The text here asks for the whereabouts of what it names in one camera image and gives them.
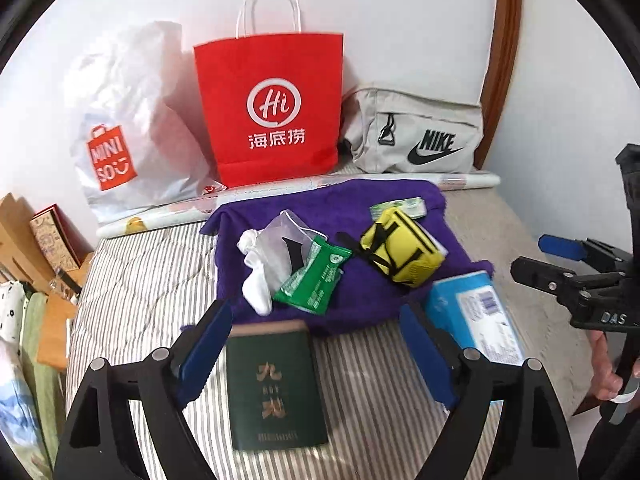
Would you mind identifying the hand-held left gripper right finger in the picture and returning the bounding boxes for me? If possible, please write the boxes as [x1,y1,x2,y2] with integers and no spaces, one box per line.
[398,301,581,480]

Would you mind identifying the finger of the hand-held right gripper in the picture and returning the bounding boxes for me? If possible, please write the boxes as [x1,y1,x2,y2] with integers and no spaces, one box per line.
[510,255,591,307]
[538,233,622,266]

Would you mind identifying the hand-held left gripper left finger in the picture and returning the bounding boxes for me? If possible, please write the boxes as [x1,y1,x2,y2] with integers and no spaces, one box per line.
[52,298,234,480]

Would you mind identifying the blue tissue pack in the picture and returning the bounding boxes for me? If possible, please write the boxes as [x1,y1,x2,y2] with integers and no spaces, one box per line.
[424,270,526,366]

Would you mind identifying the dark green tea tin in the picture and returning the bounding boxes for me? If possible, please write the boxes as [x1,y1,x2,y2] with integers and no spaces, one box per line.
[225,319,331,453]

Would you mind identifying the yellow pouch with black strap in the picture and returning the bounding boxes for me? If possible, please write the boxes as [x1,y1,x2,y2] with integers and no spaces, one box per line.
[336,207,447,288]

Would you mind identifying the clear plastic bag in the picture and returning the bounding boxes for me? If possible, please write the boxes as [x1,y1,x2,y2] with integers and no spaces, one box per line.
[252,210,328,293]

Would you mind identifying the green foil packet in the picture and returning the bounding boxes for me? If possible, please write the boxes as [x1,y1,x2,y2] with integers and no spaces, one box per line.
[274,235,353,317]

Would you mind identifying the green wet wipes pack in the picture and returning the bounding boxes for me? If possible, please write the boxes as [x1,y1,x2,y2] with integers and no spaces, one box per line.
[369,197,428,220]

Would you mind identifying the person's right hand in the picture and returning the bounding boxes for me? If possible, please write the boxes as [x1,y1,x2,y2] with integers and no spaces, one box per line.
[589,331,625,402]

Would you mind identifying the striped bed mattress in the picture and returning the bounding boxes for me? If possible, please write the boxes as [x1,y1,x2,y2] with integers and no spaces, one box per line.
[65,170,601,480]

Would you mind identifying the purple towel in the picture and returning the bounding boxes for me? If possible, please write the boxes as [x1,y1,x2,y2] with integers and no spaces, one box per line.
[180,179,496,338]

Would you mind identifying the white paper roll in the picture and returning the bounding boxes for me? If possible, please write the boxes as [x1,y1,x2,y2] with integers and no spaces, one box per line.
[96,170,501,238]

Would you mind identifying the person's dark pants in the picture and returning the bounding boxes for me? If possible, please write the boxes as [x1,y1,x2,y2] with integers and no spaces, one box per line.
[580,400,640,480]

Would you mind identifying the wooden bedside table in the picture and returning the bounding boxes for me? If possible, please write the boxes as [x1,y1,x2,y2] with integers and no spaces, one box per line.
[37,252,96,373]

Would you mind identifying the green blanket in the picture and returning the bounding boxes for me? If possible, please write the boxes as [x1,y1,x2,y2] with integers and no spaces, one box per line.
[20,292,66,466]

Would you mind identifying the patterned book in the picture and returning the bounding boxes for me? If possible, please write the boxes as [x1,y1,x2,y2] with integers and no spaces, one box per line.
[29,204,83,273]

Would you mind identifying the polka dot pillow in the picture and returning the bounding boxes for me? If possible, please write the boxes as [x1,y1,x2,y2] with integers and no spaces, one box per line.
[0,280,26,346]

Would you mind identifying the floral quilt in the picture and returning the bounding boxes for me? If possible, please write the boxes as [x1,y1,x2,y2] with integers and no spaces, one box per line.
[0,340,51,476]

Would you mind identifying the wooden headboard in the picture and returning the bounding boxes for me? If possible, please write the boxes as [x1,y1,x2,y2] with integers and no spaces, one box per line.
[0,192,56,286]

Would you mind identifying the grey waist bag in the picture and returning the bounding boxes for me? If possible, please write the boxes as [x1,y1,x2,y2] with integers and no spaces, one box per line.
[340,84,485,173]

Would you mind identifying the white plastic shopping bag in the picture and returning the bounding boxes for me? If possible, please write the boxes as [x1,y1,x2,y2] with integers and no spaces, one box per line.
[70,21,221,223]

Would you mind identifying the red paper bag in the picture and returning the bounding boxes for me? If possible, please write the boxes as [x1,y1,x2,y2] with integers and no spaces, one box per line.
[193,0,346,188]

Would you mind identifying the black strap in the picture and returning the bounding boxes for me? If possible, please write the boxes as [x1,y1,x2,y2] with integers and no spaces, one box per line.
[281,236,307,281]

